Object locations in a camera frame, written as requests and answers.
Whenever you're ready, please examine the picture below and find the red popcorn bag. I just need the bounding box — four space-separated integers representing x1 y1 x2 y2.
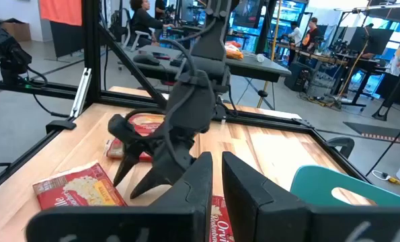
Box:
32 161 128 211
209 194 236 242
104 113 166 163

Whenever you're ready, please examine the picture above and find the black computer case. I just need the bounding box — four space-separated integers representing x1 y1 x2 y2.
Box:
284 62 310 91

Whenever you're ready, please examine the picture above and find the black floor mat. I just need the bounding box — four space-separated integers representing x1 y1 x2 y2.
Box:
343 120 400 145

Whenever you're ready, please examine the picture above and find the black vertical frame post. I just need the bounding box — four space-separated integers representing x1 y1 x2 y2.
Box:
81 0 102 105

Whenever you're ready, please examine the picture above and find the orange snack bag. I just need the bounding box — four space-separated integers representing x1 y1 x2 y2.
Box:
225 40 245 61

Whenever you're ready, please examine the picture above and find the black curved bracket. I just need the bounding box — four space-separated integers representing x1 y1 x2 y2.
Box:
326 136 355 159

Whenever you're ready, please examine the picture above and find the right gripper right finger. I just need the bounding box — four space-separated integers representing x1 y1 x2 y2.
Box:
221 151 400 242

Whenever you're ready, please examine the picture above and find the black computer mouse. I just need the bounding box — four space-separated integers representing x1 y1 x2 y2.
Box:
133 53 161 67

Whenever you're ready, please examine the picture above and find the black floor stand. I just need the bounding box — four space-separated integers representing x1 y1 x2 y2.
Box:
371 67 400 122

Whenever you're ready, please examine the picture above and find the orange hanging panel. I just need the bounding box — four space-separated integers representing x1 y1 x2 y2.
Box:
40 0 83 27

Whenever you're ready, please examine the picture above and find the teal plastic basket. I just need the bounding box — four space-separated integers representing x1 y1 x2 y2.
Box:
289 165 400 208

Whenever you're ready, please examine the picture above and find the black hanging panel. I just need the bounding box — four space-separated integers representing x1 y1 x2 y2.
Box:
50 22 85 58

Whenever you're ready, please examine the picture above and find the black clamp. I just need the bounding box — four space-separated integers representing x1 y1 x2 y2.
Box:
45 119 77 134

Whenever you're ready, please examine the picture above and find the silver metal bracket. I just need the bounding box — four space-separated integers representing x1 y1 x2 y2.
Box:
70 68 92 118

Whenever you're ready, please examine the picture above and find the grey office chair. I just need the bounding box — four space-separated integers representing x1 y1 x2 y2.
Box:
110 8 153 51

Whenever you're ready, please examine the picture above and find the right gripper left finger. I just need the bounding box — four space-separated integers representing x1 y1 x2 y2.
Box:
25 151 214 242

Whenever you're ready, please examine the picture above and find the black table frame rail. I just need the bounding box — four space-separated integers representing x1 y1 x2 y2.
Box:
0 82 370 199

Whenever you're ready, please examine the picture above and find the person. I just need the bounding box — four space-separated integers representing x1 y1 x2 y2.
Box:
154 0 167 19
283 20 303 65
302 16 321 54
128 0 176 48

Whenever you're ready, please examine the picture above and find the black monitor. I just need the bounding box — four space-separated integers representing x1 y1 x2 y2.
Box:
349 26 394 56
231 0 264 30

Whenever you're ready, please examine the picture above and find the black diagonal frame brace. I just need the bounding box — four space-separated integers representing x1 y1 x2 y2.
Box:
98 23 169 110

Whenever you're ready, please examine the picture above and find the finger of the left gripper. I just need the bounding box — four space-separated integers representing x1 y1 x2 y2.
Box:
112 147 144 188
128 160 188 200

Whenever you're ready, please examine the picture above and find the cardboard box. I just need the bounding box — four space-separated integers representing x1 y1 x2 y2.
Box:
1 18 32 43

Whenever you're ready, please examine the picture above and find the yellow power cable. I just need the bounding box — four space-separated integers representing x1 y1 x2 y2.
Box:
372 169 400 191

